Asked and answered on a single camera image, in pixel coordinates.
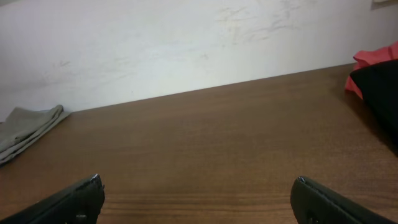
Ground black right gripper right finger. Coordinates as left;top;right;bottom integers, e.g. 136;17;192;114
290;176;397;224

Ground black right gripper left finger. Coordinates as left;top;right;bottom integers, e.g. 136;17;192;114
1;174;105;224

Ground red garment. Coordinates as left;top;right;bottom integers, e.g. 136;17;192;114
345;42;397;100

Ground black folded garment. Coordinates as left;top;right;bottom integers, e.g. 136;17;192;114
349;59;397;152

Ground khaki shorts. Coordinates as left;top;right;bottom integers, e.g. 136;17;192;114
1;105;70;165

